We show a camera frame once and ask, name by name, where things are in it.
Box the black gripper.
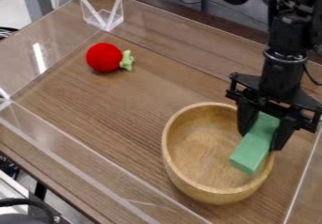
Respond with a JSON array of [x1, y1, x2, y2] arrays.
[[226, 72, 322, 152]]

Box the green foam block stick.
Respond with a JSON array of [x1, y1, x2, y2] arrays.
[[229, 112, 279, 176]]

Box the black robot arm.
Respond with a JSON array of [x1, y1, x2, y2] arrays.
[[226, 0, 322, 151]]

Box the brown wooden bowl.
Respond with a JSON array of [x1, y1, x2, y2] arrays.
[[160, 102, 274, 205]]

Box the red plush strawberry toy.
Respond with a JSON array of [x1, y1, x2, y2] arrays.
[[86, 42, 135, 72]]

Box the clear acrylic tray wall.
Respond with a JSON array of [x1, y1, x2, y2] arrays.
[[0, 0, 315, 224]]

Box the clear acrylic corner bracket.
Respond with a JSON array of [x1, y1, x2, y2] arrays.
[[79, 0, 123, 32]]

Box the black camera stand base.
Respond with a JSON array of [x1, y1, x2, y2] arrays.
[[0, 193, 75, 224]]

